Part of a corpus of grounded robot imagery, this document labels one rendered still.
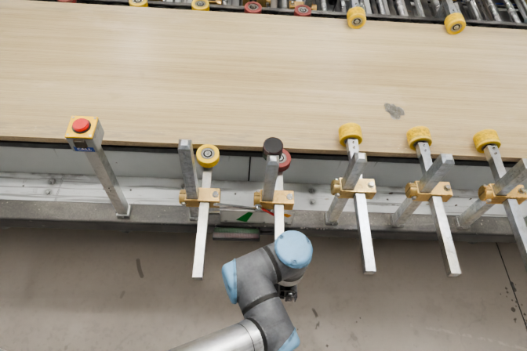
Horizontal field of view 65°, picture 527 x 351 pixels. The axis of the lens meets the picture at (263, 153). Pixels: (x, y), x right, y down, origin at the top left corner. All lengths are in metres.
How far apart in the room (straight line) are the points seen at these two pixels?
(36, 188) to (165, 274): 0.77
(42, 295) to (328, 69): 1.71
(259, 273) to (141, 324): 1.29
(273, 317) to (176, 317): 1.27
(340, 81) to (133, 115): 0.82
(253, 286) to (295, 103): 0.84
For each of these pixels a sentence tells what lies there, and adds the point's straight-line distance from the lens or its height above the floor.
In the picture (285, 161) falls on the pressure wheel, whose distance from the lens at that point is 1.43.
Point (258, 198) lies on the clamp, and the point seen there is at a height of 0.87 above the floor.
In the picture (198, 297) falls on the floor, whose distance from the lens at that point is 2.17.
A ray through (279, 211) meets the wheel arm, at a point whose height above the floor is 0.86.
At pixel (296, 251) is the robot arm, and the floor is 1.19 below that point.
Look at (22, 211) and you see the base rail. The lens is 1.72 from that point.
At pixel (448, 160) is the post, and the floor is 1.15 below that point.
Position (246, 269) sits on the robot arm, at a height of 1.19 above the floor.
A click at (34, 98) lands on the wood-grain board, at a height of 0.90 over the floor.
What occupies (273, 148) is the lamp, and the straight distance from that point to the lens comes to 1.21.
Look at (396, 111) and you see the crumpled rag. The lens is 1.65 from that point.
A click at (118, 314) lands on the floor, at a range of 2.22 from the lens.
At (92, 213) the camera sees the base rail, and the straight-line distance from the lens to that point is 1.63.
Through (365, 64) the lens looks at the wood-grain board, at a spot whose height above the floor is 0.90.
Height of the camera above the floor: 2.10
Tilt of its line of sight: 56 degrees down
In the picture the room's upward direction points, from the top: 7 degrees clockwise
